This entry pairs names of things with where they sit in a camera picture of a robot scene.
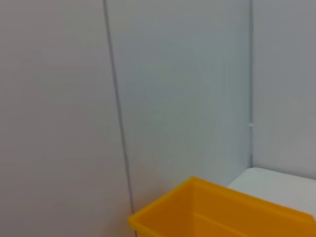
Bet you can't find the yellow plastic bin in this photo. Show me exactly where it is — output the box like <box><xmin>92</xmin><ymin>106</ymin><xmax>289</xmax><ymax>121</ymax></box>
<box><xmin>127</xmin><ymin>176</ymin><xmax>316</xmax><ymax>237</ymax></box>

